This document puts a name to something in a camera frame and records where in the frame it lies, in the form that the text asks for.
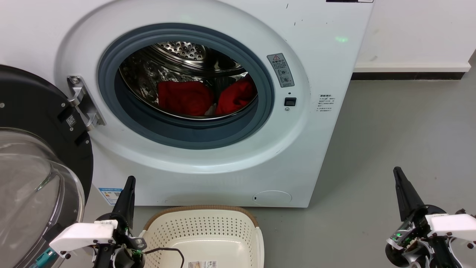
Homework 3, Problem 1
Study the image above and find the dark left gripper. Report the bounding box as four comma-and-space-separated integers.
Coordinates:
93, 176, 147, 268

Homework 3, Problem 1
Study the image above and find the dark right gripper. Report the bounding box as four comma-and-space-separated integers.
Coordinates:
385, 167, 463, 268

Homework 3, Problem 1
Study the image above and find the red cloth garment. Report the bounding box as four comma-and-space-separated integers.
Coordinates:
157, 76, 258, 117

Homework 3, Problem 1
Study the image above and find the cream perforated laundry basket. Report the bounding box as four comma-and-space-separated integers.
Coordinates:
138, 205, 265, 268

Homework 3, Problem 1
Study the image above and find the stainless steel washing machine drum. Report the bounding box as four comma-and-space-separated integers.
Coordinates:
119, 41, 259, 120

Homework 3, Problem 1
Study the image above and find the black glass washer door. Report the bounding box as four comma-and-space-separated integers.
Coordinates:
0, 64, 93, 268

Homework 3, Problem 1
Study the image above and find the blue energy label sticker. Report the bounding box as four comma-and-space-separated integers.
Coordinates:
98, 187, 123, 206

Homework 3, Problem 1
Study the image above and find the grey rubber door gasket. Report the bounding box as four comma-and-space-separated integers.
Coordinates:
97, 23, 275, 150

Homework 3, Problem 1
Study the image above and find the white front-load washing machine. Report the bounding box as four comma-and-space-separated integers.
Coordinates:
0, 0, 374, 208

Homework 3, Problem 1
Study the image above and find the silver metal door hinge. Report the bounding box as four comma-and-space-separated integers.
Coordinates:
67, 75, 106, 131

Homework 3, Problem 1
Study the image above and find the small text instruction sticker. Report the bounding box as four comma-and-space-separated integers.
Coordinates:
317, 94, 334, 114

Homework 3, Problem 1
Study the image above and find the round white filter cover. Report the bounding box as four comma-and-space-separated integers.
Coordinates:
253, 190, 293, 206

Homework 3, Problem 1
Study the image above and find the grey warning sticker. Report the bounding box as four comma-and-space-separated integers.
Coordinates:
267, 53, 295, 88

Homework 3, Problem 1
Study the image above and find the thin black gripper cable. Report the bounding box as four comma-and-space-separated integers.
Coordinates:
143, 248, 185, 268

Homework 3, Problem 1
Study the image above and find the teal cable connector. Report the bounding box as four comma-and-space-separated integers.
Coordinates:
35, 249, 57, 268

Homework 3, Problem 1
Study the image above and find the black wall baseboard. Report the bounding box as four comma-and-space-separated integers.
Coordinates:
351, 72, 465, 81

